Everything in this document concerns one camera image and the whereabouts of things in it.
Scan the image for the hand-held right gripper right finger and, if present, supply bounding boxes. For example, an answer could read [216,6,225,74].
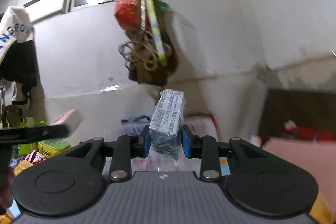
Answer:
[182,124,273,182]

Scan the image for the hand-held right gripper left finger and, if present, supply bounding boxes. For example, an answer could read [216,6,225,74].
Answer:
[64,124,151,182]

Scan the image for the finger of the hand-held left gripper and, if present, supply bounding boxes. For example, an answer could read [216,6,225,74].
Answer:
[0,124,69,144]

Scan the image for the dark box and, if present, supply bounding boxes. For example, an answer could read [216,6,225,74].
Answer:
[148,89,186,161]

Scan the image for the pink white box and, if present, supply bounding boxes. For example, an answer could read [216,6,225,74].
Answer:
[49,108,84,136]

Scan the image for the lime green container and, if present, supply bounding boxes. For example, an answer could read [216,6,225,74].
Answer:
[37,139,71,159]

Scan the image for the green paper bag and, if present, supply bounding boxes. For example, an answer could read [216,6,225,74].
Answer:
[17,121,48,154]

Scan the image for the wooden chair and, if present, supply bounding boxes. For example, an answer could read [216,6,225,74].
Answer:
[0,105,30,130]

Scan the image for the white hanging garment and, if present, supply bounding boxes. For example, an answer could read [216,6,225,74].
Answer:
[0,80,31,107]

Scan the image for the brown hanging bag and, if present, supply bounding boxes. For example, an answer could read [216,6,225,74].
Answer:
[125,0,179,87]

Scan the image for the white and black jacket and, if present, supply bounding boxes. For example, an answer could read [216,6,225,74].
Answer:
[0,6,40,88]

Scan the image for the dark wooden headboard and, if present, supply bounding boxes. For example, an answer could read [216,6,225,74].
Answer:
[259,88,336,145]

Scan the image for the pink pillow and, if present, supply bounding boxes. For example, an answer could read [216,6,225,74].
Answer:
[263,136,336,190]

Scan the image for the red plaid cloth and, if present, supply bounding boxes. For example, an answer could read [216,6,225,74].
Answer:
[284,120,336,142]

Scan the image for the red hanging bag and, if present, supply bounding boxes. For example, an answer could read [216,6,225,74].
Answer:
[114,0,150,31]

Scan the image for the coiled beige rope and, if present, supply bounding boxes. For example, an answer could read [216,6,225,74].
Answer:
[118,29,173,73]

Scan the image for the yellow purple strap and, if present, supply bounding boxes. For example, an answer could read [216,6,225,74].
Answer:
[139,0,168,67]

